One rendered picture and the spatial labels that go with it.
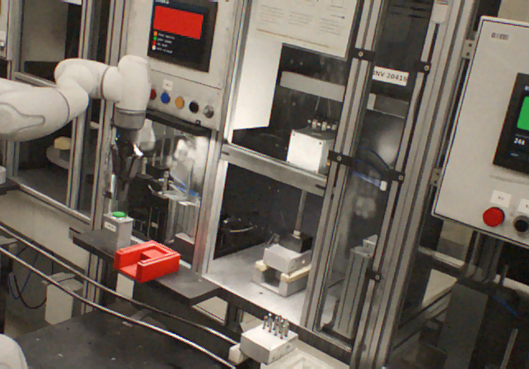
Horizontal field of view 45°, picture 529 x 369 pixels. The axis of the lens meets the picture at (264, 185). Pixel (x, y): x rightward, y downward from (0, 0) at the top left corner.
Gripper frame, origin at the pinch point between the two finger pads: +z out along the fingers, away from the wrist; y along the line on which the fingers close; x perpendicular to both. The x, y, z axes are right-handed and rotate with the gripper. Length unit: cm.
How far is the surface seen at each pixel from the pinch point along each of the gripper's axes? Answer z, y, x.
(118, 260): 18.0, -11.1, 8.6
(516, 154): -42, -110, -7
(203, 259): 15.4, -28.1, -10.7
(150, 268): 17.0, -21.7, 5.6
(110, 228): 12.5, -0.2, 3.0
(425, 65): -56, -85, -10
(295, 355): 24, -72, -1
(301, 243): 6, -51, -29
